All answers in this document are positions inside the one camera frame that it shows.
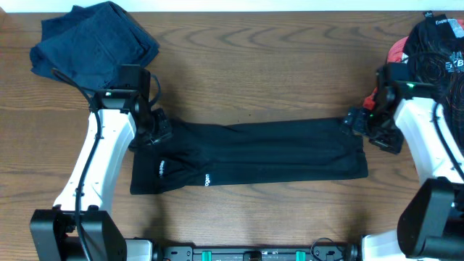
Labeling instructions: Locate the navy blue garment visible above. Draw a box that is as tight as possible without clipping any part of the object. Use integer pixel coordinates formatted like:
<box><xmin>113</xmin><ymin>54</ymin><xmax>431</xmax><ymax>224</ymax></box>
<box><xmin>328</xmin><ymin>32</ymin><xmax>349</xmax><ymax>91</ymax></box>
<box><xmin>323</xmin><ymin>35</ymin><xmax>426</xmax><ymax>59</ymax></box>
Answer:
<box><xmin>30</xmin><ymin>1</ymin><xmax>159</xmax><ymax>89</ymax></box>

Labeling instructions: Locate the plain black t-shirt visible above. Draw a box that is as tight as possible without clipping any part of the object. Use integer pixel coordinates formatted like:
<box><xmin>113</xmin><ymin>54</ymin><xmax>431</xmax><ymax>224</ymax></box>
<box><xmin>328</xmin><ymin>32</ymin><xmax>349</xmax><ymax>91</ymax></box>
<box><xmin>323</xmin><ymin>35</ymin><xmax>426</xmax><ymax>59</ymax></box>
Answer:
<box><xmin>130</xmin><ymin>118</ymin><xmax>368</xmax><ymax>195</ymax></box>

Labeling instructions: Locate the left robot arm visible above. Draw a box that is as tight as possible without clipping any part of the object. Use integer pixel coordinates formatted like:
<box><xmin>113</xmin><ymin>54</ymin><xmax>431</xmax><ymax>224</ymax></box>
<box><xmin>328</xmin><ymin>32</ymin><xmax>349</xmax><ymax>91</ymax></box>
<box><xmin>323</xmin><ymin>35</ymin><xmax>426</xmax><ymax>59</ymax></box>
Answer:
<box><xmin>30</xmin><ymin>89</ymin><xmax>163</xmax><ymax>260</ymax></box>

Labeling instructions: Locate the coral red shirt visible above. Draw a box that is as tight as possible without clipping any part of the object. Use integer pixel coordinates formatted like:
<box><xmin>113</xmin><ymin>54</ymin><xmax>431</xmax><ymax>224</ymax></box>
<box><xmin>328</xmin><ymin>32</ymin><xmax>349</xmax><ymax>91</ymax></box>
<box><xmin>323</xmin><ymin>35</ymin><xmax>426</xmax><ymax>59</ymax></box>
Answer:
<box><xmin>362</xmin><ymin>37</ymin><xmax>408</xmax><ymax>111</ymax></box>

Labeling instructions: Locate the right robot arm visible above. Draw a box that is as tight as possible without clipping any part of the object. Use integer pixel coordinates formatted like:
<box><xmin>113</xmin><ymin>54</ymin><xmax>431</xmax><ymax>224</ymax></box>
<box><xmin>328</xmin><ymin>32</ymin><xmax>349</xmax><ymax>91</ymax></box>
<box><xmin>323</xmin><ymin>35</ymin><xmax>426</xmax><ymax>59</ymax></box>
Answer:
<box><xmin>344</xmin><ymin>80</ymin><xmax>463</xmax><ymax>260</ymax></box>

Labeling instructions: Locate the black shirt with orange pattern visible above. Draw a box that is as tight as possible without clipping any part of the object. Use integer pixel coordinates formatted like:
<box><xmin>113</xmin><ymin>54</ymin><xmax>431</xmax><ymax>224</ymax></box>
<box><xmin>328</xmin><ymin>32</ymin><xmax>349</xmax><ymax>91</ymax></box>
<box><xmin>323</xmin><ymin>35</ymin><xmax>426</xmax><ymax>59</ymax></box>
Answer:
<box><xmin>403</xmin><ymin>11</ymin><xmax>463</xmax><ymax>151</ymax></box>

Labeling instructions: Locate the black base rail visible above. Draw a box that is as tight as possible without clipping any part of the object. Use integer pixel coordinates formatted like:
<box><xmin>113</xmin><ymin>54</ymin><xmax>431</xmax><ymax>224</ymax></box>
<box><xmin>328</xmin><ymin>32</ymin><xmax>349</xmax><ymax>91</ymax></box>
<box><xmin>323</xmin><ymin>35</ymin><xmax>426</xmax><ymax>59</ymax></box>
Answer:
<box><xmin>125</xmin><ymin>237</ymin><xmax>363</xmax><ymax>261</ymax></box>

